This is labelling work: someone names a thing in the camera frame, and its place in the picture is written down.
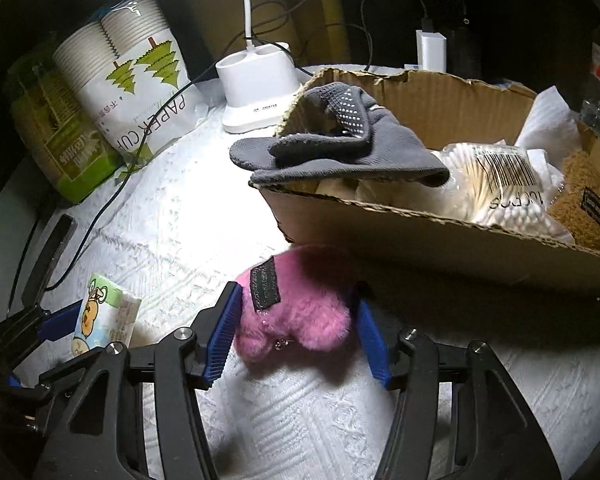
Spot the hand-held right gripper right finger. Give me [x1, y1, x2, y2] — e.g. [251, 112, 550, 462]
[357, 287, 563, 480]

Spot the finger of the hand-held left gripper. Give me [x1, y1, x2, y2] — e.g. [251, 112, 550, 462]
[0, 214, 83, 346]
[7, 349, 106, 397]

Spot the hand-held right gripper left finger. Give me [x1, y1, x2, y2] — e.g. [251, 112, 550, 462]
[32, 282, 244, 480]

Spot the cartoon print tissue pack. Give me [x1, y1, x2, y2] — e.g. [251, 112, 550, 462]
[71, 273, 143, 362]

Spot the pink plush toy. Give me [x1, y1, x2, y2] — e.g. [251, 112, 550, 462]
[234, 244, 356, 365]

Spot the cardboard box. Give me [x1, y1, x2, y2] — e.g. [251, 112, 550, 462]
[256, 67, 600, 302]

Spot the grey sock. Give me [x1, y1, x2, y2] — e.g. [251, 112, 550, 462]
[229, 81, 451, 189]

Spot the cotton swabs bag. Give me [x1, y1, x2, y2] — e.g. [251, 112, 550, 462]
[430, 142, 577, 242]

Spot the brown plush toy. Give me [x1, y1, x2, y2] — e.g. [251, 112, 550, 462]
[546, 152, 600, 252]

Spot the green paper cups package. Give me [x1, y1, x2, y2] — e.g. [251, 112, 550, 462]
[6, 49, 127, 207]

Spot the white desk lamp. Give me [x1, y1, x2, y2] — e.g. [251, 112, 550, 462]
[215, 0, 304, 135]

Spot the white paper cups package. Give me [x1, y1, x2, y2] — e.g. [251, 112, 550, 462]
[52, 0, 197, 167]

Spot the white charger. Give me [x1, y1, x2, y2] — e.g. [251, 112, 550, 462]
[415, 30, 449, 72]

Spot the black power adapter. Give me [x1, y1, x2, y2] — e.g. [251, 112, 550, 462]
[447, 24, 482, 74]

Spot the yellow curtain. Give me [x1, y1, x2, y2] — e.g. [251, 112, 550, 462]
[180, 0, 352, 63]

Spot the black lamp cable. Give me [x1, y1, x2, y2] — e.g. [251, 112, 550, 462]
[7, 35, 261, 312]

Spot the black charger cable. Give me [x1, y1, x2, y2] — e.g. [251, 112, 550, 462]
[359, 0, 429, 74]

